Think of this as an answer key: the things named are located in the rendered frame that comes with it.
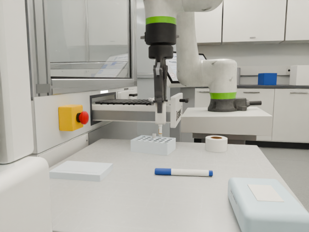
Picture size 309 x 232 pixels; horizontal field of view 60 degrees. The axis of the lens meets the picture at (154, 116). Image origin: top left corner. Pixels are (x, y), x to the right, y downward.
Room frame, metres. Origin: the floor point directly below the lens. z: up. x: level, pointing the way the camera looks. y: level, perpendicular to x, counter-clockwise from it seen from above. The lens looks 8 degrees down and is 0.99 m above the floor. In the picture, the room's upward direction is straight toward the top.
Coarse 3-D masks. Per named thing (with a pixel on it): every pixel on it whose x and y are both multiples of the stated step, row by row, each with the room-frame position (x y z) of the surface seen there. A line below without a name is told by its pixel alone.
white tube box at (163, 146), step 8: (144, 136) 0.90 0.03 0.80; (136, 144) 0.82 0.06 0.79; (144, 144) 0.81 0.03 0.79; (152, 144) 0.80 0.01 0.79; (160, 144) 0.79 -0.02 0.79; (168, 144) 0.79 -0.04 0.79; (144, 152) 0.81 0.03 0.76; (152, 152) 0.80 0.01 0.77; (160, 152) 0.79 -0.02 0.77; (168, 152) 0.79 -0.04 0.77
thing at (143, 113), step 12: (96, 108) 1.00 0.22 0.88; (108, 108) 0.99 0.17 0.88; (120, 108) 0.98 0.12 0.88; (132, 108) 0.97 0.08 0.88; (144, 108) 0.96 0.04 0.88; (168, 108) 0.95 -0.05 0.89; (96, 120) 1.00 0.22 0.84; (108, 120) 0.99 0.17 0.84; (120, 120) 0.98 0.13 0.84; (132, 120) 0.97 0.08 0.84; (144, 120) 0.96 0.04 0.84; (168, 120) 0.95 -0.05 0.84
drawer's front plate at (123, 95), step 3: (129, 90) 1.46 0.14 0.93; (132, 90) 1.50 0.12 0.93; (135, 90) 1.55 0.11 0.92; (120, 93) 1.29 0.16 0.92; (123, 93) 1.33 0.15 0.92; (126, 93) 1.38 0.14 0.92; (129, 93) 1.43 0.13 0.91; (132, 93) 1.49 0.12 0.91; (120, 96) 1.29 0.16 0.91; (123, 96) 1.33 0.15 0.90; (126, 96) 1.38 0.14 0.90; (129, 96) 1.43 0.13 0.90; (135, 96) 1.55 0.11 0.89
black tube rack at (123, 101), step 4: (104, 100) 1.12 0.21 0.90; (108, 100) 1.12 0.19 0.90; (112, 100) 1.12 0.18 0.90; (116, 100) 1.12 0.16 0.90; (120, 100) 1.12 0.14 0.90; (124, 100) 1.12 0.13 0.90; (128, 100) 1.12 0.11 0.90; (132, 100) 1.13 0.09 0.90; (136, 100) 1.13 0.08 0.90; (140, 100) 1.12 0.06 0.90; (144, 100) 1.12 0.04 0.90; (148, 100) 1.12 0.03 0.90; (108, 104) 1.12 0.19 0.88; (124, 104) 1.03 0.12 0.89; (128, 104) 1.10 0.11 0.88
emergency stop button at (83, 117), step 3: (84, 111) 0.78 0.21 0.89; (81, 114) 0.77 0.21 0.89; (84, 114) 0.78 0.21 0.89; (87, 114) 0.79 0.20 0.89; (81, 117) 0.77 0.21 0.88; (84, 117) 0.77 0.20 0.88; (87, 117) 0.79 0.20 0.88; (81, 120) 0.77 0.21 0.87; (84, 120) 0.77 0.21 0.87; (87, 120) 0.79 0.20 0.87; (81, 123) 0.78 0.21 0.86; (84, 123) 0.78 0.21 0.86
